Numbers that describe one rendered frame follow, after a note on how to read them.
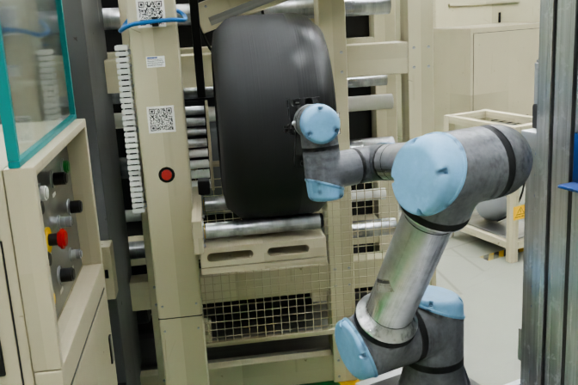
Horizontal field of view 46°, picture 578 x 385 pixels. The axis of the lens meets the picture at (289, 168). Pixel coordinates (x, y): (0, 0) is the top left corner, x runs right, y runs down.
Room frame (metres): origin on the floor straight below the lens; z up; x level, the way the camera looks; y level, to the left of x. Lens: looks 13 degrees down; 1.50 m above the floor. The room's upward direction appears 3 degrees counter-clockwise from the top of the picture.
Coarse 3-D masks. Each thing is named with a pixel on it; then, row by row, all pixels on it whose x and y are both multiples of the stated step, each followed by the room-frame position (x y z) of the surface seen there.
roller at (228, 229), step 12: (288, 216) 1.88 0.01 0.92; (300, 216) 1.88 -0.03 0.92; (312, 216) 1.88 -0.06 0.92; (204, 228) 1.84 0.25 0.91; (216, 228) 1.84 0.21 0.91; (228, 228) 1.84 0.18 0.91; (240, 228) 1.85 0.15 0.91; (252, 228) 1.85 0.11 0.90; (264, 228) 1.85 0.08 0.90; (276, 228) 1.86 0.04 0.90; (288, 228) 1.86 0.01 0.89; (300, 228) 1.87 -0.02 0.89; (312, 228) 1.87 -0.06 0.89
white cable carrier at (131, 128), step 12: (120, 48) 1.90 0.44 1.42; (120, 60) 1.90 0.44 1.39; (120, 72) 1.90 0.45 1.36; (120, 84) 1.90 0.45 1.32; (120, 96) 1.90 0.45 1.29; (132, 96) 1.94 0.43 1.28; (132, 108) 1.94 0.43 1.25; (132, 120) 1.90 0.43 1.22; (132, 132) 1.90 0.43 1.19; (132, 144) 1.90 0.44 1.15; (132, 156) 1.90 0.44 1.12; (132, 168) 1.90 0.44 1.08; (132, 180) 1.91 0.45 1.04; (132, 192) 1.90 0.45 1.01; (132, 204) 1.90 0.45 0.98; (144, 204) 1.92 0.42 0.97
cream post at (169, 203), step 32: (128, 0) 1.89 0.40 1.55; (160, 32) 1.90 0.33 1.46; (160, 96) 1.90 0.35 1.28; (160, 160) 1.90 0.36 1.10; (160, 192) 1.90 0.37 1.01; (192, 192) 1.98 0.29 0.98; (160, 224) 1.89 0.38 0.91; (160, 256) 1.89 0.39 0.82; (192, 256) 1.90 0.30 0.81; (160, 288) 1.89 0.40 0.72; (192, 288) 1.90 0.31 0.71; (160, 320) 1.89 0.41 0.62; (192, 320) 1.90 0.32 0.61; (192, 352) 1.90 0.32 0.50; (192, 384) 1.90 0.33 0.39
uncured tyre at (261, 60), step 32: (224, 32) 1.89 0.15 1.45; (256, 32) 1.86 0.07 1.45; (288, 32) 1.86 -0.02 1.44; (320, 32) 1.93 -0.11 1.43; (224, 64) 1.80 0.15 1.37; (256, 64) 1.77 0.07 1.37; (288, 64) 1.78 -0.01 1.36; (320, 64) 1.80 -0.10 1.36; (224, 96) 1.76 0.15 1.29; (256, 96) 1.73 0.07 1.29; (288, 96) 1.74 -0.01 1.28; (320, 96) 1.75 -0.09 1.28; (224, 128) 1.74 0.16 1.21; (256, 128) 1.71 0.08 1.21; (224, 160) 1.76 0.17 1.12; (256, 160) 1.72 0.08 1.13; (288, 160) 1.73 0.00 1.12; (224, 192) 1.86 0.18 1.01; (256, 192) 1.76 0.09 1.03; (288, 192) 1.78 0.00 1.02
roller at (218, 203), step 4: (220, 196) 2.14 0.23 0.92; (208, 200) 2.12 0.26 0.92; (212, 200) 2.12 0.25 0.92; (216, 200) 2.12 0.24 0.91; (220, 200) 2.12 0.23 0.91; (224, 200) 2.12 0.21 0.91; (208, 204) 2.11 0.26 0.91; (212, 204) 2.11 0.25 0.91; (216, 204) 2.12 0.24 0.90; (220, 204) 2.12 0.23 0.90; (224, 204) 2.12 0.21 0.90; (208, 208) 2.11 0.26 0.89; (212, 208) 2.12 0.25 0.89; (216, 208) 2.12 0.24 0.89; (220, 208) 2.12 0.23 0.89; (224, 208) 2.12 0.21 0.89
